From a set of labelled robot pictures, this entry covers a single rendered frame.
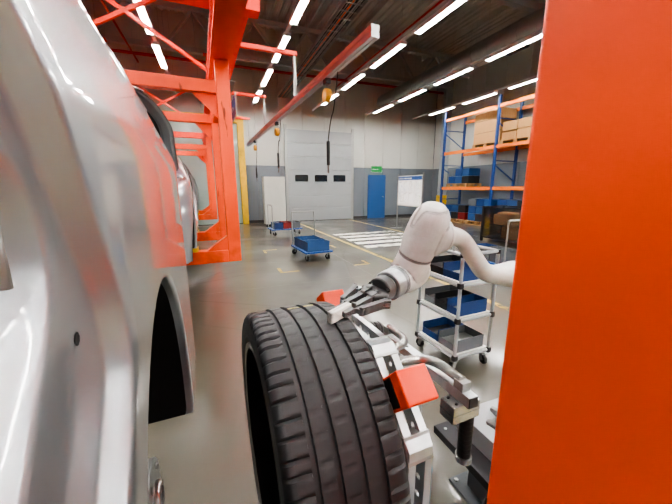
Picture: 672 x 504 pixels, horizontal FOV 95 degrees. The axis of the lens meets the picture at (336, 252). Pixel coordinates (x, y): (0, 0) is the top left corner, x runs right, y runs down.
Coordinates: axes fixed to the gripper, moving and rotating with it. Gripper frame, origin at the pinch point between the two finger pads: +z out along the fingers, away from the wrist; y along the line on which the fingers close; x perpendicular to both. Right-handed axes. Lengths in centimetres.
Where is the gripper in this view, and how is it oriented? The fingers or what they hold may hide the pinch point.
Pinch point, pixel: (339, 312)
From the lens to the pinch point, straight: 75.6
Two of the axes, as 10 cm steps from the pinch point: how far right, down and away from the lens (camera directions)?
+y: -7.4, -3.0, 6.0
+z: -6.7, 2.3, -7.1
